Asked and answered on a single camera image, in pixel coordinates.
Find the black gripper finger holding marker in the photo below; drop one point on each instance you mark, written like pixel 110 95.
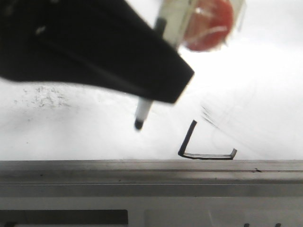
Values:
pixel 102 43

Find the white black whiteboard marker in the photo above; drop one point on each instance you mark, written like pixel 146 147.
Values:
pixel 170 76

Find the red magnet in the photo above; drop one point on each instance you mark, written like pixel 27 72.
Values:
pixel 210 24

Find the white plastic marker tray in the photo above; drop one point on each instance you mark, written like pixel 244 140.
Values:
pixel 152 212

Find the white whiteboard with metal frame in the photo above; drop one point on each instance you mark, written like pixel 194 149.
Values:
pixel 237 130

